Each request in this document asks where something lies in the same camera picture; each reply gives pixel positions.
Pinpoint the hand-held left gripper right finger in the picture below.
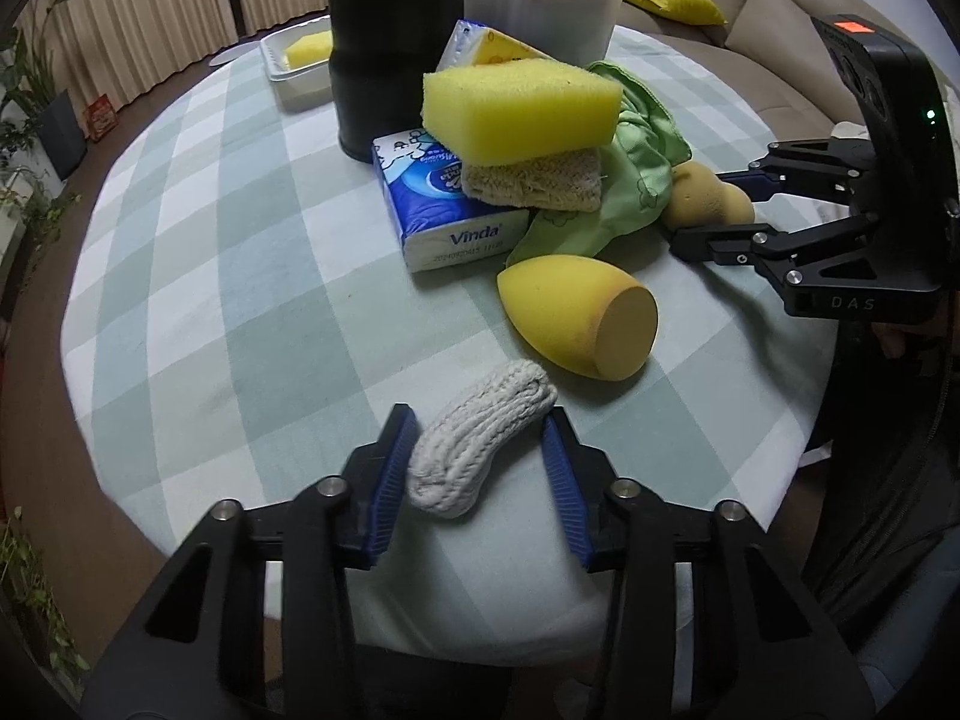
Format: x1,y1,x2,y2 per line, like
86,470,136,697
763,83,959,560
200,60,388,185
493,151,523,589
540,409,878,720

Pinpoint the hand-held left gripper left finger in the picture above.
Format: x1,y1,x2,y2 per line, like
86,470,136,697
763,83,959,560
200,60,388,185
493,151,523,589
79,403,421,720

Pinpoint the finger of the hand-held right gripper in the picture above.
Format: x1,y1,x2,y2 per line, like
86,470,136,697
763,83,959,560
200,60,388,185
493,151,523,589
716,135,878,205
667,212,878,287

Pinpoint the yellow gourd-shaped sponge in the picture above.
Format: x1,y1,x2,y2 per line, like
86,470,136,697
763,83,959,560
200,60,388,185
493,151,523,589
660,161,755,230

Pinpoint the white knitted cloth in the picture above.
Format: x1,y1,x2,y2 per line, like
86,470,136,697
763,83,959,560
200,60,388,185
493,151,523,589
406,360,560,520

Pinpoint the green cloth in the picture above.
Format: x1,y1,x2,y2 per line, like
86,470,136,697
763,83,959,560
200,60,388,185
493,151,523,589
501,60,695,267

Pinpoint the yellow egg-shaped sponge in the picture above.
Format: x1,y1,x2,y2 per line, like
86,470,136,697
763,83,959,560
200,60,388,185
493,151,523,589
496,255,659,382

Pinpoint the beige loofah pad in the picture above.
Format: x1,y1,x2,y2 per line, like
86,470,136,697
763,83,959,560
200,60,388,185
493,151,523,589
461,146,605,212

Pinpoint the large yellow rectangular sponge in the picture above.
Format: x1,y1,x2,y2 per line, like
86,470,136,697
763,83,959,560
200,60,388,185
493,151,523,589
420,64,625,166

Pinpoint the blue tissue pack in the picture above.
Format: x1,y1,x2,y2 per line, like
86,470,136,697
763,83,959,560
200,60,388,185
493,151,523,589
371,129,533,273

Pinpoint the white plastic tray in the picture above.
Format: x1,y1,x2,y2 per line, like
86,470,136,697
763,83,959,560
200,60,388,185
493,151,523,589
259,15,335,113

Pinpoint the translucent plastic box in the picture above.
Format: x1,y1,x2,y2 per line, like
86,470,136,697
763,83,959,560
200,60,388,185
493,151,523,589
442,0,629,65

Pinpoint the yellow and white tissue pack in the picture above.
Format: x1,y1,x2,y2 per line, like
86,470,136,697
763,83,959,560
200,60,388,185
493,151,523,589
436,19,556,76

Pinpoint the green leafy plant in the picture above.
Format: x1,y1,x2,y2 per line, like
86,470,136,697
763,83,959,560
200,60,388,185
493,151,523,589
0,506,91,691

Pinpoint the black cylindrical container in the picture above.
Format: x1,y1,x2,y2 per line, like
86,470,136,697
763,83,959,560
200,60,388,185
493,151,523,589
326,0,466,164

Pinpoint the small yellow sponge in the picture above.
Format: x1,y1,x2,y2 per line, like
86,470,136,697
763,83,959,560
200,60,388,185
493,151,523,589
283,31,332,72

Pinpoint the small trailing plant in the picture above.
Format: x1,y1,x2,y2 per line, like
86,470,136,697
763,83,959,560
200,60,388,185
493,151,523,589
0,180,83,278

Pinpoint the white tv stand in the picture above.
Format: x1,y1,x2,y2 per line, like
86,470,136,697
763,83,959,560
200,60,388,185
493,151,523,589
0,199,35,331

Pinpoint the red paper bag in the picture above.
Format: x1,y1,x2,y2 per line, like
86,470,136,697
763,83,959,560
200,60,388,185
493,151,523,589
82,94,117,140

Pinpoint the dark grey planter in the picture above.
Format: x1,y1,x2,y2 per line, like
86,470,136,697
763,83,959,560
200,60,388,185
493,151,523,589
41,90,89,181

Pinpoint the tall leafy plant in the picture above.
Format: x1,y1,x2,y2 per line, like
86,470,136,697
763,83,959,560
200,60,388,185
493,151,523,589
0,0,98,188

